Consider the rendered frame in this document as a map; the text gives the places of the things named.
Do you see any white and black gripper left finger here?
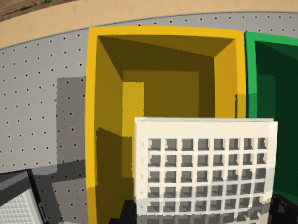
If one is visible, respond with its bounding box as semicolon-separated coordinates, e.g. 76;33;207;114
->
109;200;137;224

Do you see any yellow open-top bin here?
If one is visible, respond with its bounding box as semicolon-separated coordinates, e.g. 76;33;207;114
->
85;26;246;224

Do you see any green bin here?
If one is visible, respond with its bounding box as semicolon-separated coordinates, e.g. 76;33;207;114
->
244;31;298;206

